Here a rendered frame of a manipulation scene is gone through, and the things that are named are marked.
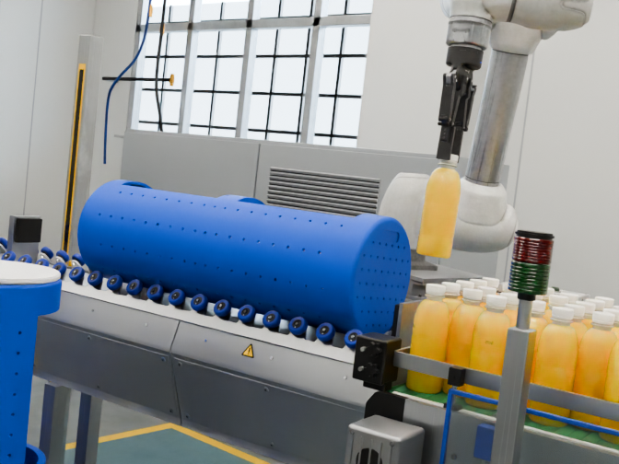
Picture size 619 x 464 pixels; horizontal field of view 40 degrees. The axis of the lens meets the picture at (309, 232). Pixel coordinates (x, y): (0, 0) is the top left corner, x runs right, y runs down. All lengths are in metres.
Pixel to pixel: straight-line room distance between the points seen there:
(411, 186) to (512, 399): 1.12
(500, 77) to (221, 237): 0.90
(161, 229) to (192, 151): 2.34
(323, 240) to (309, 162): 2.05
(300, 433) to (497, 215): 0.88
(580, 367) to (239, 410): 0.83
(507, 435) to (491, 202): 1.11
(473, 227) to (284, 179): 1.71
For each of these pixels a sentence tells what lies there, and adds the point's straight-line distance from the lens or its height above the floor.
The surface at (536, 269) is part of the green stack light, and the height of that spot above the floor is 1.20.
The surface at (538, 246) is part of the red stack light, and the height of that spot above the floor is 1.24.
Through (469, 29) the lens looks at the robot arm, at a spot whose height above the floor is 1.64.
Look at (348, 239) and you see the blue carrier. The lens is 1.85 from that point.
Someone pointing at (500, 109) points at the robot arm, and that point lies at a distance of 2.40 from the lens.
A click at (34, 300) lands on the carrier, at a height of 0.99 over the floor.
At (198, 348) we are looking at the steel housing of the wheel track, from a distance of 2.09.
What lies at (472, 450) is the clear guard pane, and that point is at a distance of 1.60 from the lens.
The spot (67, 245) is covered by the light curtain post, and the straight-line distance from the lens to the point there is 3.07.
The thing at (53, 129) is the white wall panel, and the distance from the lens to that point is 7.33.
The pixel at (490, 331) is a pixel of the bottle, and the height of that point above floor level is 1.05.
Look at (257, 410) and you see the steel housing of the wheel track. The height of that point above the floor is 0.74.
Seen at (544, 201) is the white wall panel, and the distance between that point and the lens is 4.66.
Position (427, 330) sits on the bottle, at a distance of 1.70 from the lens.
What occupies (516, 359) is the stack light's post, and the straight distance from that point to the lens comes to 1.42.
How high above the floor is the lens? 1.31
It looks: 4 degrees down
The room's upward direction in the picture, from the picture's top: 6 degrees clockwise
